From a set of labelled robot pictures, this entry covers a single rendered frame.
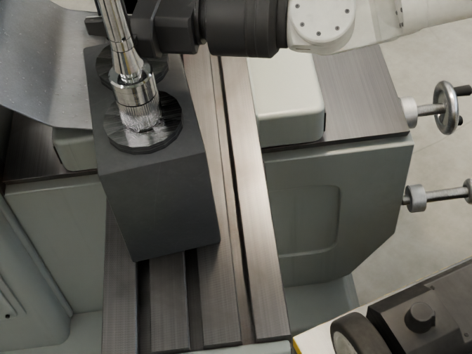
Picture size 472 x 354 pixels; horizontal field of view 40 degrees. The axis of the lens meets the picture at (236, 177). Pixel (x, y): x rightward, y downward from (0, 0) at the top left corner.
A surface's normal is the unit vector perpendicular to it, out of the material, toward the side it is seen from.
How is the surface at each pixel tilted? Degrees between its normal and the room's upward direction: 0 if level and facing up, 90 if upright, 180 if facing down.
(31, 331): 80
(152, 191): 90
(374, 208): 90
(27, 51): 45
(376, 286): 0
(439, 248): 0
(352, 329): 24
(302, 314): 0
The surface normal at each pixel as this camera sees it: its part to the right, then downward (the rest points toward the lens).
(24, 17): 0.65, -0.52
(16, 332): 0.08, 0.66
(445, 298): -0.07, -0.61
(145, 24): -0.17, 0.12
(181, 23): -0.18, 0.44
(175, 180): 0.22, 0.76
